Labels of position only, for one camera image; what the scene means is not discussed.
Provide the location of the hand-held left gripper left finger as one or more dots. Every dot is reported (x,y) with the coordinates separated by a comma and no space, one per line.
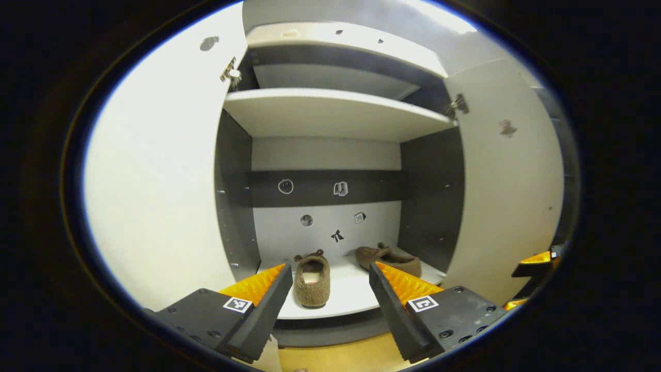
(263,315)

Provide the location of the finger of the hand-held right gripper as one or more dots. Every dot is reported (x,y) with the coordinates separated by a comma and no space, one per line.
(534,268)
(516,304)

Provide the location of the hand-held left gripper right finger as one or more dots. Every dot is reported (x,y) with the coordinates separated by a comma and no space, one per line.
(397,315)

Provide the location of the brown fuzzy slipper shoe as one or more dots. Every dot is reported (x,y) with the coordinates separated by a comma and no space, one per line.
(397,261)
(312,289)

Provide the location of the white shoe cabinet door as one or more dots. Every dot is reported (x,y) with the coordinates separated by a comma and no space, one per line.
(508,196)
(155,170)

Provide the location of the white grey shoe cabinet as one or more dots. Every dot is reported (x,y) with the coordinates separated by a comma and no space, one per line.
(335,155)

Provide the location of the white cabinet shelf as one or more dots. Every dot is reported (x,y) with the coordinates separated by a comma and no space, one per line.
(330,111)
(351,294)

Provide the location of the metal door hinge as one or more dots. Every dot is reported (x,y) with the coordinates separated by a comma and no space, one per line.
(458,106)
(231,72)

